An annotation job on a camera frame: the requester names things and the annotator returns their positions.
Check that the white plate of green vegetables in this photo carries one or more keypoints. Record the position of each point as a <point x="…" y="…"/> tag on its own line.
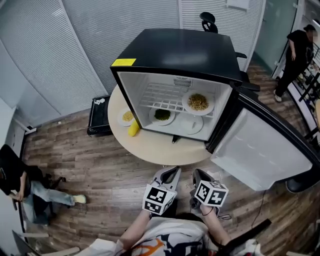
<point x="162" y="115"/>

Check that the person's right hand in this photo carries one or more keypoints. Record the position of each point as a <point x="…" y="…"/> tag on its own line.
<point x="206" y="208"/>

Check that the black plastic crate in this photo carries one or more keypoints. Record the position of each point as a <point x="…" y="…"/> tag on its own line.
<point x="98" y="117"/>

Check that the white desk leg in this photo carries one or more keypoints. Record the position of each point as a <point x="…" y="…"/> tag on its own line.
<point x="28" y="130"/>

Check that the person's white printed shirt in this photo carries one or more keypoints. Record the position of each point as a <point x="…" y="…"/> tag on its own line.
<point x="175" y="232"/>

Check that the crumpled white paper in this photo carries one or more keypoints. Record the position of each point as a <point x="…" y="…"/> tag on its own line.
<point x="99" y="101"/>

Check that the black mini fridge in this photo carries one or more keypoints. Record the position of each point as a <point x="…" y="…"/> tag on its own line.
<point x="175" y="50"/>

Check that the black metal rack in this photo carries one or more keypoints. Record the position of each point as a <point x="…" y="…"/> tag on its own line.
<point x="310" y="85"/>

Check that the yellow corn cob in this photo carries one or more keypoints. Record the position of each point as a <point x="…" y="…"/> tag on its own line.
<point x="133" y="128"/>

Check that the white plate of corn kernels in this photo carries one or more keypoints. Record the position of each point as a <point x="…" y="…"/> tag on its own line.
<point x="127" y="116"/>

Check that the person's right forearm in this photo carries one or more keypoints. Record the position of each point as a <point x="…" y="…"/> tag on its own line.
<point x="217" y="230"/>

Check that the black rounded chair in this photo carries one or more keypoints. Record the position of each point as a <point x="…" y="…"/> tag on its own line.
<point x="297" y="185"/>

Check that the person's black trousers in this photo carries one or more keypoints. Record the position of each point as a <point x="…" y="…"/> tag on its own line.
<point x="172" y="208"/>

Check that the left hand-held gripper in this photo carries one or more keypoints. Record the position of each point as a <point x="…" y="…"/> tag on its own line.
<point x="157" y="198"/>

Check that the light wooden stool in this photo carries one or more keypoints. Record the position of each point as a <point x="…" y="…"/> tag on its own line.
<point x="318" y="110"/>

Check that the black wrist band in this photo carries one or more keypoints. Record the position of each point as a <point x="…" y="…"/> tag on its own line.
<point x="207" y="214"/>

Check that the white wall poster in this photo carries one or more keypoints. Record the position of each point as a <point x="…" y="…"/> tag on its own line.
<point x="237" y="3"/>

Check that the white plate of noodles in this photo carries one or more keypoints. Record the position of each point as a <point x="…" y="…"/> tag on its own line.
<point x="198" y="102"/>

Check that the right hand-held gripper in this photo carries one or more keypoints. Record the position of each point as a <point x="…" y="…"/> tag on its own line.
<point x="211" y="193"/>

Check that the black office chair with headrest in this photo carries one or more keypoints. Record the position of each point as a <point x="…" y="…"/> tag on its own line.
<point x="207" y="18"/>

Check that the person's left forearm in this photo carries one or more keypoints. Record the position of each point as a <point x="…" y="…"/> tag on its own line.
<point x="136" y="228"/>

